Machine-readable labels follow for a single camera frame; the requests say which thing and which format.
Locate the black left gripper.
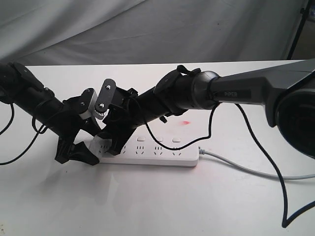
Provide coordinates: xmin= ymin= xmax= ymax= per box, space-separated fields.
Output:
xmin=48 ymin=96 xmax=101 ymax=165

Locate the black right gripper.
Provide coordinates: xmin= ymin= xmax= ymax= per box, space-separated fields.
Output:
xmin=97 ymin=87 xmax=148 ymax=155

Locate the white five-outlet power strip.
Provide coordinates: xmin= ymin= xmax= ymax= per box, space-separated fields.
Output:
xmin=89 ymin=135 xmax=199 ymax=167

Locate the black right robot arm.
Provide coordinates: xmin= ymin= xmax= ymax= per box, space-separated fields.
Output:
xmin=99 ymin=59 xmax=315 ymax=157

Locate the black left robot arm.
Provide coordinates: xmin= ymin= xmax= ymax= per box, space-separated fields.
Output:
xmin=0 ymin=62 xmax=100 ymax=166

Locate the grey backdrop cloth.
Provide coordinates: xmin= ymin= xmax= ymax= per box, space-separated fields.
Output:
xmin=0 ymin=0 xmax=307 ymax=65

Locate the black tripod stand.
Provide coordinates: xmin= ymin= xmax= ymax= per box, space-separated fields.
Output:
xmin=286 ymin=0 xmax=315 ymax=60

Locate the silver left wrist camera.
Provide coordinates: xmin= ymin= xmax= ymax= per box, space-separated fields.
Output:
xmin=77 ymin=88 xmax=97 ymax=119

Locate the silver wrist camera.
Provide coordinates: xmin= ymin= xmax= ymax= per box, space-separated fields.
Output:
xmin=77 ymin=88 xmax=97 ymax=119
xmin=94 ymin=78 xmax=116 ymax=120

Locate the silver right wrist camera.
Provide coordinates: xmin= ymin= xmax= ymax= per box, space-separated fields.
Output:
xmin=94 ymin=78 xmax=116 ymax=120

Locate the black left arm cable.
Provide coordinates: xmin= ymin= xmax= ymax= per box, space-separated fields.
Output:
xmin=0 ymin=100 xmax=50 ymax=166

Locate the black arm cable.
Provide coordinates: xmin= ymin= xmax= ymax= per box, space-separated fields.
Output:
xmin=0 ymin=100 xmax=50 ymax=166
xmin=125 ymin=90 xmax=315 ymax=229

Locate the grey power cable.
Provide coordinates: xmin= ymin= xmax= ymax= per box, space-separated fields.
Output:
xmin=197 ymin=147 xmax=315 ymax=181

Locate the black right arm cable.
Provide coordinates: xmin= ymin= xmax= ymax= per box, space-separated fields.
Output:
xmin=125 ymin=90 xmax=315 ymax=229

